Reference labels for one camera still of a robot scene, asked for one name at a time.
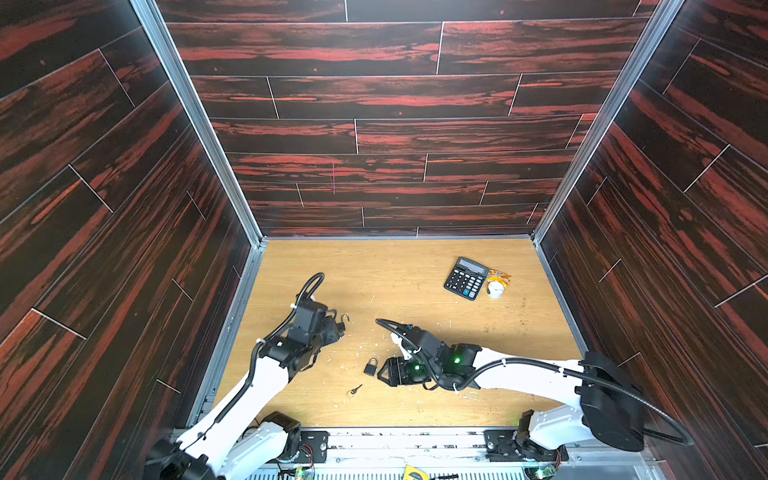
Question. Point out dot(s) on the aluminium corner post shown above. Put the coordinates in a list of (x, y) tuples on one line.
[(160, 38), (648, 42)]

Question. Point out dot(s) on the aluminium corner post right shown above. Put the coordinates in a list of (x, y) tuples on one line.
[(648, 42)]

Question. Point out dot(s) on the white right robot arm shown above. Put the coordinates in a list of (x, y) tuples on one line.
[(597, 401)]

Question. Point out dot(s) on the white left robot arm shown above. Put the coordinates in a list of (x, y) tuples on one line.
[(218, 447)]

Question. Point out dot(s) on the grey padlock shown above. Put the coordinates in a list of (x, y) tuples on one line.
[(371, 367)]

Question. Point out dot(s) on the aluminium corner post left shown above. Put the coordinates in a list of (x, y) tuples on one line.
[(160, 38)]

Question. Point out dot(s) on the orange snack packet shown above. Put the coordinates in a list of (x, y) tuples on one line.
[(499, 277)]

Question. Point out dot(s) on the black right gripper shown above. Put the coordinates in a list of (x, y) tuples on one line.
[(390, 370)]

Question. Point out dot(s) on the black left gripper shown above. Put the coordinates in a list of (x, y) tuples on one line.
[(327, 328)]

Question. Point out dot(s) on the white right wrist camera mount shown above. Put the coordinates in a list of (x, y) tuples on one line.
[(401, 337)]

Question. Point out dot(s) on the black desktop calculator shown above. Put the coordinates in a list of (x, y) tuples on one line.
[(466, 278)]

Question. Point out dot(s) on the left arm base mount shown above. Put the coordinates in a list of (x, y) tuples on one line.
[(303, 446)]

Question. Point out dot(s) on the dark padlock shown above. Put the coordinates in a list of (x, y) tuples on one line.
[(343, 321)]

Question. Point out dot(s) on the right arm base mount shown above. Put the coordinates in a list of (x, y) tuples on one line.
[(515, 445)]

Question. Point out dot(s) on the yellow tool at front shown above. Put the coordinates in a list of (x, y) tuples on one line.
[(413, 473)]

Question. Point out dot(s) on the white label roll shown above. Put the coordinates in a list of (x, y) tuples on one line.
[(495, 289)]

